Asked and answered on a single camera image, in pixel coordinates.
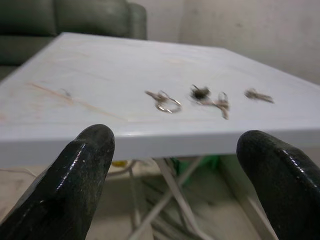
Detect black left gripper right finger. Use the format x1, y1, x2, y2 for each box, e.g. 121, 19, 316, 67
236, 129, 320, 240

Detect silver keys on large ring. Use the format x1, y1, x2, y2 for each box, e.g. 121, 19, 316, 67
144, 90, 182, 114

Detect white folding table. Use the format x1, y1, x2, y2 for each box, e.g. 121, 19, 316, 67
0, 31, 320, 240

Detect green plastic object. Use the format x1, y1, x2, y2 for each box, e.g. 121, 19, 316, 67
174, 154, 221, 188

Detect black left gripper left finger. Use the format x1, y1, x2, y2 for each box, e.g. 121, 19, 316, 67
0, 123, 116, 240

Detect keys with black fob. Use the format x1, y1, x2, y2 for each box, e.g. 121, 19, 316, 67
189, 84, 230, 120

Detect green leather sofa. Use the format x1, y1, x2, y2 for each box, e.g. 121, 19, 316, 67
0, 0, 148, 81

